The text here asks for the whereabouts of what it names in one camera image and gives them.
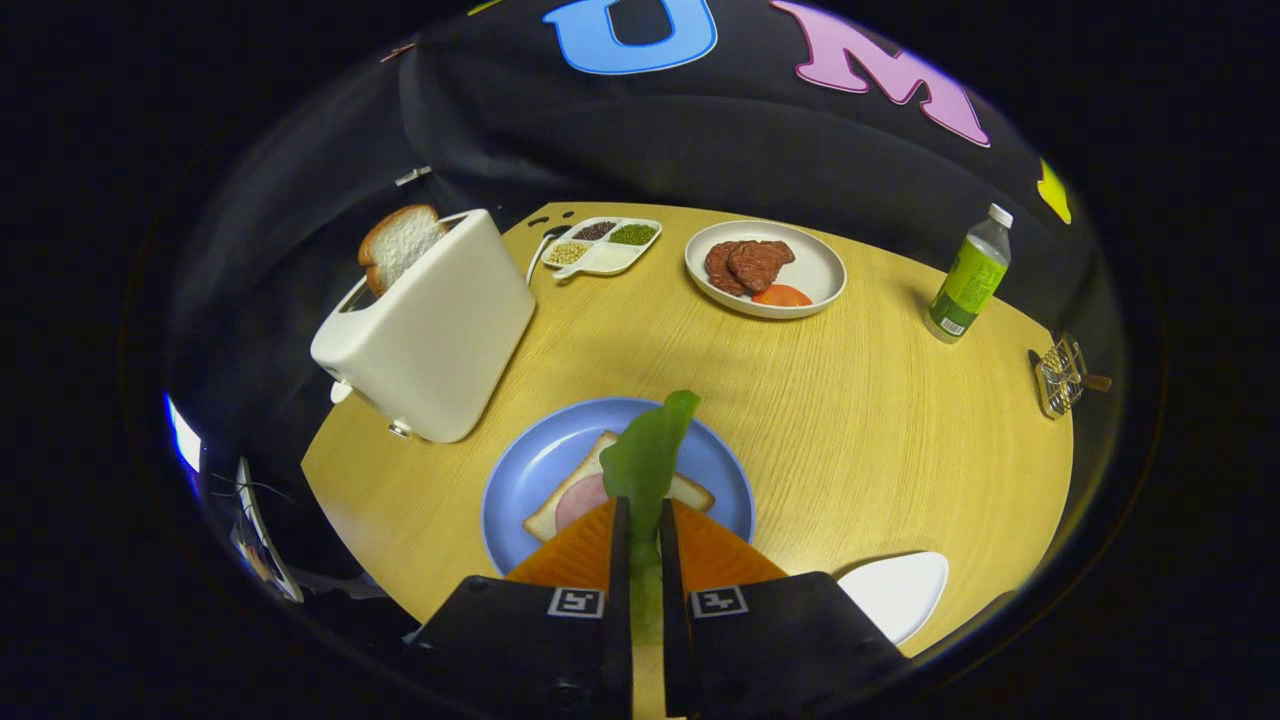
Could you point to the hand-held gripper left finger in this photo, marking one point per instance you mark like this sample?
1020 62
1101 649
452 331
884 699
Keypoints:
620 600

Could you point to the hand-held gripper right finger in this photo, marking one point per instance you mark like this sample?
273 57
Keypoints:
674 600

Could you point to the green lettuce leaf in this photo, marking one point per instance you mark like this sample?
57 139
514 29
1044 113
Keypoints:
645 465

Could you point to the toasted bread slice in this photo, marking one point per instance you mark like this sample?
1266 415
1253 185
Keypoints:
400 245

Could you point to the pink ham slice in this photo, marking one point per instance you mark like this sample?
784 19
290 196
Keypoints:
580 500

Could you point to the white bread slice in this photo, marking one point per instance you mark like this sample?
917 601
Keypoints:
545 520

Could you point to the blue plate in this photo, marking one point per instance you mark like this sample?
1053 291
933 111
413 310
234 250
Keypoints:
530 470

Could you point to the white rounded square plate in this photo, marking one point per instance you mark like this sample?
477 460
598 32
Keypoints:
895 595

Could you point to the white toaster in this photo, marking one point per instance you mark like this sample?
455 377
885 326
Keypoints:
440 340

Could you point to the red tomato slice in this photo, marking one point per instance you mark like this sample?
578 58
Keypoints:
782 296

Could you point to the brown meat patty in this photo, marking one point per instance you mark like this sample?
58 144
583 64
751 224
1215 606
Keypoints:
718 270
762 265

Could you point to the white compartment dish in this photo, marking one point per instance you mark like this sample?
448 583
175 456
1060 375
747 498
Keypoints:
615 262

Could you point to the yellow beans portion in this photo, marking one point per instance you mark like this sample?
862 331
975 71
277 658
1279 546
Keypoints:
567 253

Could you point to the white round plate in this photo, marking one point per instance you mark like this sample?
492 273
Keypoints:
815 265

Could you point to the green beans portion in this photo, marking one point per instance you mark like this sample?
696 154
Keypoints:
633 235

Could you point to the dark brown beans portion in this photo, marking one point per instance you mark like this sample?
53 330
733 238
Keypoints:
596 231

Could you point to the green label plastic bottle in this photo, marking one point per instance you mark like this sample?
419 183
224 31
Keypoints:
965 285

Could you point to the black backdrop cloth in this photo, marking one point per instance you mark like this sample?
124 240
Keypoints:
700 140

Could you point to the silver clip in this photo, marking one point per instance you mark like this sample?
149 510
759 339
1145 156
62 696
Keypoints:
412 176

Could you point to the pink clip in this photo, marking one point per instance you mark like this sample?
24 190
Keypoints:
397 51

